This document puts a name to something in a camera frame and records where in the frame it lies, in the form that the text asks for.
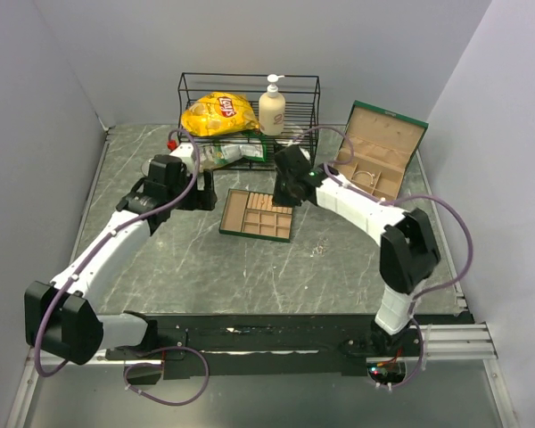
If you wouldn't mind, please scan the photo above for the green jewelry tray insert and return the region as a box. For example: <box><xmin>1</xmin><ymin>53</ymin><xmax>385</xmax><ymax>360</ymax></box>
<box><xmin>219</xmin><ymin>188</ymin><xmax>293</xmax><ymax>243</ymax></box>

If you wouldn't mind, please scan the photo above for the silver chain jewelry pile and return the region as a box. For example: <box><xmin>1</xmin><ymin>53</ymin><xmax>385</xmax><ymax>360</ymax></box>
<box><xmin>310</xmin><ymin>238</ymin><xmax>328</xmax><ymax>258</ymax></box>

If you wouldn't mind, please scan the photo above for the silver pearl bangle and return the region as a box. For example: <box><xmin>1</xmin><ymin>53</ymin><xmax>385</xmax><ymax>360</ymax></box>
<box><xmin>351</xmin><ymin>170</ymin><xmax>376</xmax><ymax>187</ymax></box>

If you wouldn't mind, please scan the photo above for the green jewelry box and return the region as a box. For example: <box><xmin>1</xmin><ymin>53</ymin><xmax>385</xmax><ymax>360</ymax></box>
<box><xmin>333</xmin><ymin>101</ymin><xmax>428</xmax><ymax>201</ymax></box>

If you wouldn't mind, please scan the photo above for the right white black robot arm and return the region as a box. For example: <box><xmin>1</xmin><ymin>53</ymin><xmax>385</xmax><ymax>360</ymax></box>
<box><xmin>273</xmin><ymin>145</ymin><xmax>440</xmax><ymax>356</ymax></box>

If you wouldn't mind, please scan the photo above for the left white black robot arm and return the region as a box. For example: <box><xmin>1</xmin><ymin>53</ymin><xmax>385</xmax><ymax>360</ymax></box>
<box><xmin>24</xmin><ymin>144</ymin><xmax>217</xmax><ymax>365</ymax></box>

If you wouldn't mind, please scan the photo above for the green white snack bag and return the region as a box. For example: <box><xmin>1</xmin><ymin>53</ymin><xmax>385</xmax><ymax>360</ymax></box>
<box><xmin>196</xmin><ymin>130</ymin><xmax>267</xmax><ymax>171</ymax></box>

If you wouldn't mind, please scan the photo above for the cream lotion pump bottle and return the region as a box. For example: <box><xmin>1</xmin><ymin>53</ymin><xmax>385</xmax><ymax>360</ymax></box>
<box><xmin>259</xmin><ymin>74</ymin><xmax>285</xmax><ymax>136</ymax></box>

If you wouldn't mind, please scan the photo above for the yellow chips bag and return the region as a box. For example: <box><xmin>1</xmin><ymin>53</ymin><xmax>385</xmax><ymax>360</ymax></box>
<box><xmin>180</xmin><ymin>92</ymin><xmax>259</xmax><ymax>137</ymax></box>

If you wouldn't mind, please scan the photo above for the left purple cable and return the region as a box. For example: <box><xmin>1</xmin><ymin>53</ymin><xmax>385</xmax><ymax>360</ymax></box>
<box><xmin>33</xmin><ymin>128</ymin><xmax>202</xmax><ymax>378</ymax></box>

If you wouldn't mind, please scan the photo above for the black wire shelf rack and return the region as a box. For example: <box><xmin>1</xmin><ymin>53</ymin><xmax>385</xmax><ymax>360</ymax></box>
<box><xmin>177</xmin><ymin>71</ymin><xmax>321</xmax><ymax>170</ymax></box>

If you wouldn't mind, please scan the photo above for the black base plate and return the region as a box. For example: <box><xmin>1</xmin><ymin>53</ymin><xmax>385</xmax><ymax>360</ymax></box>
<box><xmin>46</xmin><ymin>311</ymin><xmax>476</xmax><ymax>387</ymax></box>

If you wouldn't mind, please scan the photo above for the aluminium rail frame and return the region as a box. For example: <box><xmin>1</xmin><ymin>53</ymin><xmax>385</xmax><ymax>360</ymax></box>
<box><xmin>7</xmin><ymin>315</ymin><xmax>518</xmax><ymax>427</ymax></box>

